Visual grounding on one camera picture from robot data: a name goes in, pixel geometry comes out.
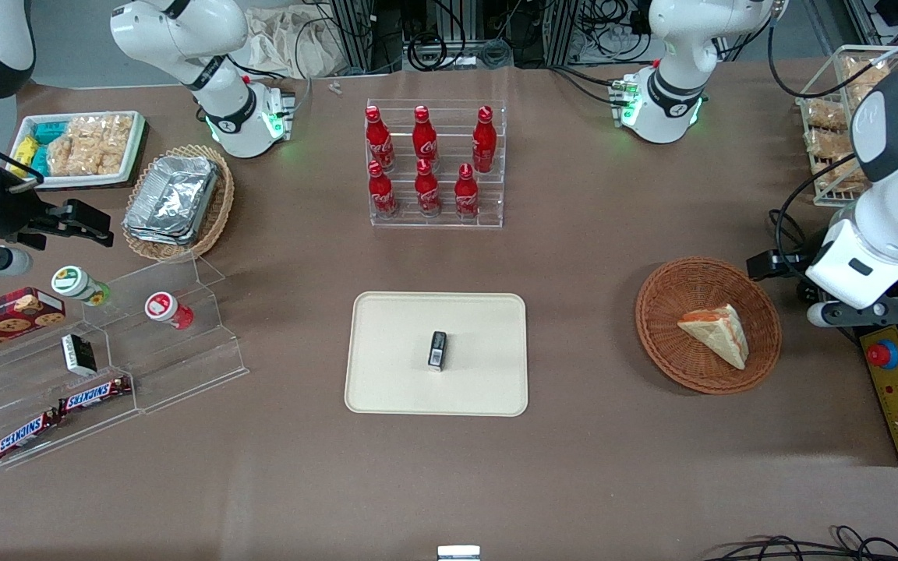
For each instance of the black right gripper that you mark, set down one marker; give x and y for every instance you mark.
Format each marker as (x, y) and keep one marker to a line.
(6, 210)

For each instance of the green bottle sunflower lid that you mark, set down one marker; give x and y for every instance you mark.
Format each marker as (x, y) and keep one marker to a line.
(75, 283)

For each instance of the aluminium frame post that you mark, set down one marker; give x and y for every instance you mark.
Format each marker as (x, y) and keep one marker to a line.
(363, 35)

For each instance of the yellow snack packet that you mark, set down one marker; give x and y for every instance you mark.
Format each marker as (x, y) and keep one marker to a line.
(23, 154)

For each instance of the rice cracker bag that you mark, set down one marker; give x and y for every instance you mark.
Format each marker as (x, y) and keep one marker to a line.
(112, 140)
(69, 152)

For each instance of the light oval wicker basket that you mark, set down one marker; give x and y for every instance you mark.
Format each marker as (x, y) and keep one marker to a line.
(215, 214)

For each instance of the red cookie box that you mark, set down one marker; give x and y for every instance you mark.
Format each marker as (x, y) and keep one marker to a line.
(5, 319)

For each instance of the teal snack packet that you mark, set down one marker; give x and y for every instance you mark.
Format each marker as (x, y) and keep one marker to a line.
(48, 131)

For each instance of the clear acrylic bottle rack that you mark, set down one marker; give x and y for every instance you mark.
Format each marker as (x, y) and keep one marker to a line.
(437, 222)

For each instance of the small clear plastic piece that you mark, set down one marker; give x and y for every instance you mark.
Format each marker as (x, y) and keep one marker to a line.
(335, 87)

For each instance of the clear acrylic step shelf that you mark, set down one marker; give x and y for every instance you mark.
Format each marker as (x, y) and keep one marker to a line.
(184, 366)

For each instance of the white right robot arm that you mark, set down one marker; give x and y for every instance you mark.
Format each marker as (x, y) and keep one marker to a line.
(184, 35)

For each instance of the red bottle white lid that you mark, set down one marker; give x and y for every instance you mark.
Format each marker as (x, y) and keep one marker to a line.
(164, 307)

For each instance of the snickers chocolate bar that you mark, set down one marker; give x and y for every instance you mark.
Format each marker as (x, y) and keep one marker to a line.
(26, 435)
(94, 395)

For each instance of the small black white box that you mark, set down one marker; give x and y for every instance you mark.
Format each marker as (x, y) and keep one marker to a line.
(79, 354)

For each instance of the white rectangular snack tray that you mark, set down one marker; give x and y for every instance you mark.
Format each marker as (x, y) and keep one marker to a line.
(133, 152)

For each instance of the brown round wicker basket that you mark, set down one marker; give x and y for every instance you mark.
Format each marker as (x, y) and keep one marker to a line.
(675, 343)

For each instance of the beige cloth bag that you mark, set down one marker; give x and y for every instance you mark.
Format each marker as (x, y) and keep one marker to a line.
(285, 39)

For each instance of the triangular sandwich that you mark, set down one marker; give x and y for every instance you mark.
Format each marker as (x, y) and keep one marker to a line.
(718, 335)

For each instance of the stacked aluminium foil containers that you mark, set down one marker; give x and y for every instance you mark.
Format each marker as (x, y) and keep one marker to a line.
(172, 199)

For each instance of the small white device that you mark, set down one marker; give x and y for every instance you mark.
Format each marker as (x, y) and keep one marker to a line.
(458, 554)

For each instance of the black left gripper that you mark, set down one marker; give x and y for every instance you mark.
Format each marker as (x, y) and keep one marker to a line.
(765, 265)

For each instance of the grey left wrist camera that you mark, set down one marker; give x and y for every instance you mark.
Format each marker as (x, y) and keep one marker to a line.
(818, 314)

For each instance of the bagged crackers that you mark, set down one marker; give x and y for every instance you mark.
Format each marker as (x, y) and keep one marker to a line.
(862, 78)
(827, 115)
(839, 178)

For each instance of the red cola bottle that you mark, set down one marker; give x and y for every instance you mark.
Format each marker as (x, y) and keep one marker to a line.
(379, 140)
(466, 196)
(425, 139)
(427, 193)
(381, 195)
(484, 142)

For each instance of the cream plastic tray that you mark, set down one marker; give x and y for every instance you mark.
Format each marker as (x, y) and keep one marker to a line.
(402, 366)

